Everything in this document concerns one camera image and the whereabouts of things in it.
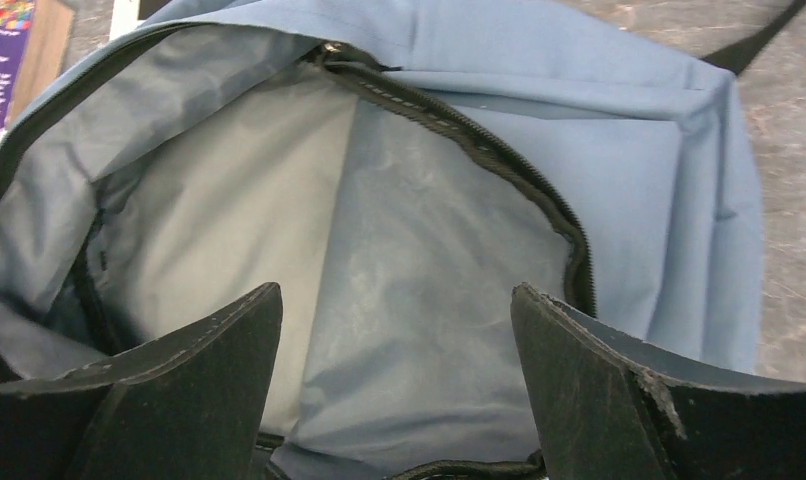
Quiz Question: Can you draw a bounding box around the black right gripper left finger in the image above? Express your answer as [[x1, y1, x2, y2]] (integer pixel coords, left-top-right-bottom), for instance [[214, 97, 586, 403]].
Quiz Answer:
[[0, 283, 283, 479]]

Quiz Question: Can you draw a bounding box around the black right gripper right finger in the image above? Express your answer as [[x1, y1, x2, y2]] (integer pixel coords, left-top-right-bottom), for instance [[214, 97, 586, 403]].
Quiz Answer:
[[511, 284, 806, 479]]

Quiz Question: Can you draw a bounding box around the blue student backpack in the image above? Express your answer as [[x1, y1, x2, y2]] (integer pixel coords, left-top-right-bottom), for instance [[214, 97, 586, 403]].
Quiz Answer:
[[0, 1, 802, 479]]

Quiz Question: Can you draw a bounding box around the purple cover book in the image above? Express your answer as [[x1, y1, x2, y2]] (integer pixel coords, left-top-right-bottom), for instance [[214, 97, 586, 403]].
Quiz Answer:
[[0, 0, 74, 142]]

